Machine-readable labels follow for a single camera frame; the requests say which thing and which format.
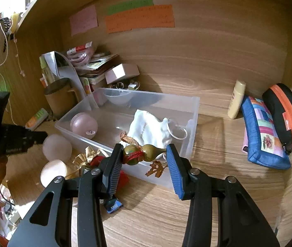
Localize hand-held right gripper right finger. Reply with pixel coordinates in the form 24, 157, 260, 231
166, 143, 280, 247

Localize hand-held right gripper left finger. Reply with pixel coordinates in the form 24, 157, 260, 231
7, 143, 125, 247

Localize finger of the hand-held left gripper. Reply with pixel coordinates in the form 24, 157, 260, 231
31, 131, 48, 146

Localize olive gourd charm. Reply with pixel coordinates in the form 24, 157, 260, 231
120, 131, 169, 178

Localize small blue black packet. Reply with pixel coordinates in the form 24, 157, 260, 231
104, 198, 124, 213

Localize clear plastic storage bin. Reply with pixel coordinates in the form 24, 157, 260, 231
55, 87, 200, 189

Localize person's left hand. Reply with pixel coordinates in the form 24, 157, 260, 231
0, 156, 8, 181

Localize red cloth pouch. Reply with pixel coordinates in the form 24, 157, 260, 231
89, 155, 130, 187

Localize pink fluffy puff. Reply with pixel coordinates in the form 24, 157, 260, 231
42, 134, 72, 162

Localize gold foil wrapper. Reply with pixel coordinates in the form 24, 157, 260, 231
72, 146, 108, 171

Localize beige round powder puff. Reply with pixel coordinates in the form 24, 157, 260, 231
40, 160, 69, 188

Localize clear plastic bangle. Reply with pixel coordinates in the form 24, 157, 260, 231
167, 118, 188, 140

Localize brown lidded mug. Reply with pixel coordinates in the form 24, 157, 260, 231
44, 78, 81, 120

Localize round pink case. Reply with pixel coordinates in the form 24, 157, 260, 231
70, 112, 98, 139

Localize green white booklets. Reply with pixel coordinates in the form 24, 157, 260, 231
39, 54, 56, 88

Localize white curved mirror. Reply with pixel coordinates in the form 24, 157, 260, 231
54, 51, 88, 97

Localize clear plastic bowl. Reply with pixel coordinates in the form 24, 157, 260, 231
102, 89, 134, 106

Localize pile of metal rings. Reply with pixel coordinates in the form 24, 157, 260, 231
107, 81, 141, 91

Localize pink hairband packet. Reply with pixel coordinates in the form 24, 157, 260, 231
67, 42, 96, 67

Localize stack of books and papers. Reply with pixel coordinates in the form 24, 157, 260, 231
75, 53, 119, 94

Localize blue patchwork pouch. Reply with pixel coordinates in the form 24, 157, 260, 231
241, 96, 292, 170

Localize cream lotion bottle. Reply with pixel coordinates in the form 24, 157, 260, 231
227, 80, 247, 119

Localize red white tube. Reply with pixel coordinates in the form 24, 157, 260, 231
68, 42, 93, 54

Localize small white cardboard box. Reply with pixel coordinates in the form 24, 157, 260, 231
105, 63, 140, 84

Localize black beaded strand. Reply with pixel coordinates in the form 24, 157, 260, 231
0, 17, 12, 55

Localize pink paper note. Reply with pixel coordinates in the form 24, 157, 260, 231
69, 5, 99, 36

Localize black orange zip case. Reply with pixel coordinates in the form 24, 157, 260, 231
262, 83, 292, 155

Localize orange paper note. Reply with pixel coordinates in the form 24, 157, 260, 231
105, 4, 175, 34

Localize green paper note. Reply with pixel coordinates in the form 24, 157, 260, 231
106, 0, 154, 16

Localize white drawstring pouch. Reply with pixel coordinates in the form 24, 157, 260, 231
128, 109, 173, 148

